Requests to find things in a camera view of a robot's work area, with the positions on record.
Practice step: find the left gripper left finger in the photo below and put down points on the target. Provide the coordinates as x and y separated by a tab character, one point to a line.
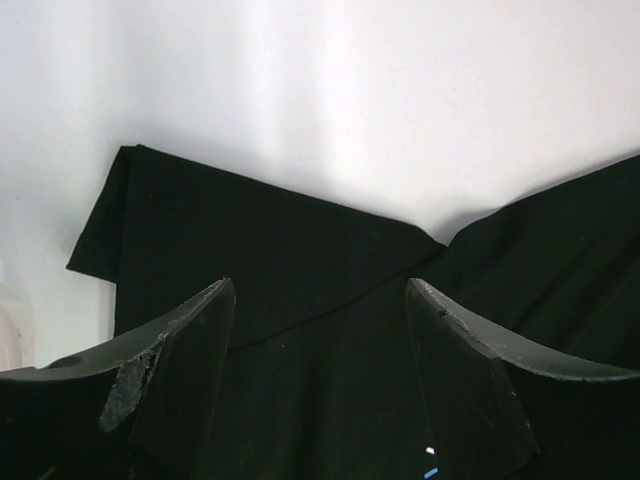
139	406

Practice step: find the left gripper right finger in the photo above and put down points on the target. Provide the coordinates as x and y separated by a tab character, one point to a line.
501	406

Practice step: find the black t-shirt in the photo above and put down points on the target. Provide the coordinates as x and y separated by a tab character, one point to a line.
320	379

